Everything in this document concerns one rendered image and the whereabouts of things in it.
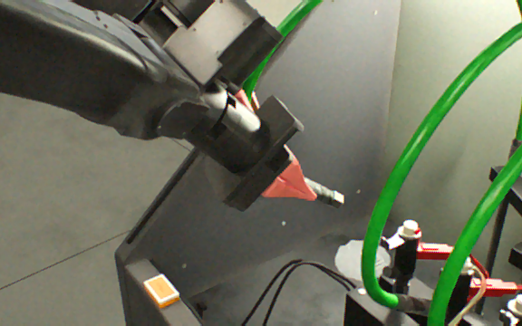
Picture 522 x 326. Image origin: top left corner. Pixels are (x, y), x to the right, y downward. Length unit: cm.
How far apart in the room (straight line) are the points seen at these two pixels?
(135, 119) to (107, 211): 234
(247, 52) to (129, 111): 13
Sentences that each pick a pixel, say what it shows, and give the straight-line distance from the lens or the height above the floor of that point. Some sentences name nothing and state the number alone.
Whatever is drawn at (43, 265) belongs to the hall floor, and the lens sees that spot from 253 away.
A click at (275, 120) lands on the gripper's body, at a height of 129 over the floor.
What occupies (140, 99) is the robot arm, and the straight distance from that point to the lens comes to 41.
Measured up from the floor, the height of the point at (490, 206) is 127.
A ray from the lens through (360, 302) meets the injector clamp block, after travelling 82.
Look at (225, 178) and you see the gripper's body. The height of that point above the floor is 124.
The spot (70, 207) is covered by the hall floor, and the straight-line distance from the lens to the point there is 283.
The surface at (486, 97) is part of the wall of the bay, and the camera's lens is 99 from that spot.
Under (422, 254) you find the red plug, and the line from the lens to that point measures 78.
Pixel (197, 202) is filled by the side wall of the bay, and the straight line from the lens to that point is 95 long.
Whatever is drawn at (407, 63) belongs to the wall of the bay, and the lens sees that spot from 109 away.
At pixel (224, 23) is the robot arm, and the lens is 49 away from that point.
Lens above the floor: 154
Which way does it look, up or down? 31 degrees down
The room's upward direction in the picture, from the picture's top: straight up
